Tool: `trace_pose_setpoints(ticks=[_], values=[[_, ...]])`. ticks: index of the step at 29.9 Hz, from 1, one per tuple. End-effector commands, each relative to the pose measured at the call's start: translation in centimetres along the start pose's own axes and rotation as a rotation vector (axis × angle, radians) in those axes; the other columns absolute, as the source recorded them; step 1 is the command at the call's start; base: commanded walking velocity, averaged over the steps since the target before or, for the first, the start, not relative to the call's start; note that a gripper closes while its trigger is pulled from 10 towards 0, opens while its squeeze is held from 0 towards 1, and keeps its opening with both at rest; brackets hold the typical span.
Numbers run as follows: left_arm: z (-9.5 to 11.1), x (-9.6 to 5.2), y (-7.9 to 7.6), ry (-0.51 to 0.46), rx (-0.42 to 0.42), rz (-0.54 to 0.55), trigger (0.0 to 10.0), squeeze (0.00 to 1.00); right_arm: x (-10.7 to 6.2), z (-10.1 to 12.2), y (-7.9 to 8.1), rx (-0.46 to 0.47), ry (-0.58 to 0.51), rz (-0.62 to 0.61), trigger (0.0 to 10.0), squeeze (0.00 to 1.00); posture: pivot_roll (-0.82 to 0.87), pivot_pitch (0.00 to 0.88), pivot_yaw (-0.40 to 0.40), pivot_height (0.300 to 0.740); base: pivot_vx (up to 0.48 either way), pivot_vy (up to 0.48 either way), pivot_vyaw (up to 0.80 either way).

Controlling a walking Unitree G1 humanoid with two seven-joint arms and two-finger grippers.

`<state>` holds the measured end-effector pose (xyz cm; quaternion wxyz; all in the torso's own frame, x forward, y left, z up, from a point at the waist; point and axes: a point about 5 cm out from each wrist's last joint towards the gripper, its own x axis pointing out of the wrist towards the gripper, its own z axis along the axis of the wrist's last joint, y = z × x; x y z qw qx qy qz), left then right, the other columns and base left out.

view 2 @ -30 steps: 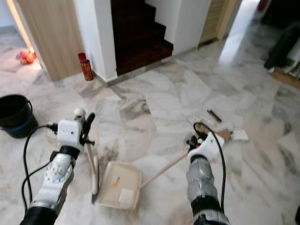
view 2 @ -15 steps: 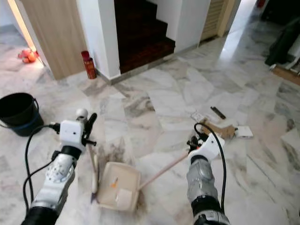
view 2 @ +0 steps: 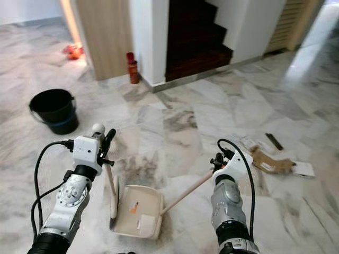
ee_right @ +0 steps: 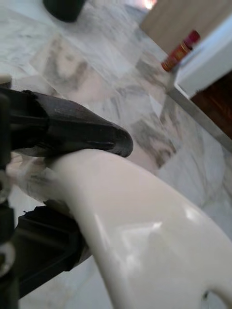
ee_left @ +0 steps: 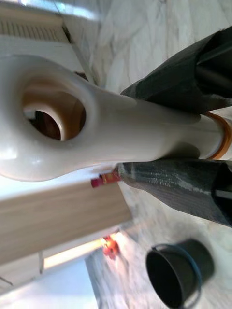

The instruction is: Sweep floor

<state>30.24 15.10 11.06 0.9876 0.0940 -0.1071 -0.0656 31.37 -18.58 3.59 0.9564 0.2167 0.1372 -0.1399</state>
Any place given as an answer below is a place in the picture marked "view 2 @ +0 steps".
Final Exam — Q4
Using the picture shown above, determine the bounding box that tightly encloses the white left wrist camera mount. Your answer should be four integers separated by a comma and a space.
72, 123, 106, 176

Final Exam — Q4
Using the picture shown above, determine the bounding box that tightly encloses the cream hand brush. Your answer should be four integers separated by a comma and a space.
108, 164, 121, 229

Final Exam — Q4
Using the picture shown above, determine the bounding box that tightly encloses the cream dustpan with wooden handle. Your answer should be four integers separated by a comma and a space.
112, 168, 216, 240

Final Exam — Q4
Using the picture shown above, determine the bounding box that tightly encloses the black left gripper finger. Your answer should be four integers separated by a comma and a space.
101, 129, 117, 157

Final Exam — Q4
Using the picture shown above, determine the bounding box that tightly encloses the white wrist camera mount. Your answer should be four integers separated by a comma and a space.
215, 150, 245, 184
72, 123, 106, 176

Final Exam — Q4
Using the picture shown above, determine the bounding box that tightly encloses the louvered wooden door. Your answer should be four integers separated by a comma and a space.
264, 0, 325, 54

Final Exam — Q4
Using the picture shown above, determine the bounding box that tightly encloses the red metal bottle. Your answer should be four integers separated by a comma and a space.
126, 52, 141, 85

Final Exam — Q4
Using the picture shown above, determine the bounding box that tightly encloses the dark wooden staircase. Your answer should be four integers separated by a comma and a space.
164, 0, 234, 83

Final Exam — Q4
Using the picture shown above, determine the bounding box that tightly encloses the light wooden cabinet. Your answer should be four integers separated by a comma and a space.
60, 0, 136, 81

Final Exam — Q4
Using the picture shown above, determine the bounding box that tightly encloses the torn brown cardboard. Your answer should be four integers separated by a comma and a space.
249, 147, 297, 176

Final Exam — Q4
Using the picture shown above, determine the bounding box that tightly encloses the clear plastic wrapper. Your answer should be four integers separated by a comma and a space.
239, 136, 263, 152

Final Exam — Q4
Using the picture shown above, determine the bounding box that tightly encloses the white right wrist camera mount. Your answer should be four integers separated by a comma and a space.
215, 150, 245, 184

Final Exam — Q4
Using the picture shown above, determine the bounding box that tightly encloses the white paper card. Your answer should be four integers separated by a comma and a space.
291, 160, 316, 178

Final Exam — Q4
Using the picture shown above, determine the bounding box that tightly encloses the black plastic bucket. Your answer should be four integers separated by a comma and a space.
29, 89, 80, 135

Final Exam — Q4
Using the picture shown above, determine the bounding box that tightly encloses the black flat strip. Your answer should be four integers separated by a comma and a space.
265, 133, 285, 152

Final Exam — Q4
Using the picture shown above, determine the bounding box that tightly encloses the red toy pile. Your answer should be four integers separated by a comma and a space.
61, 43, 86, 61

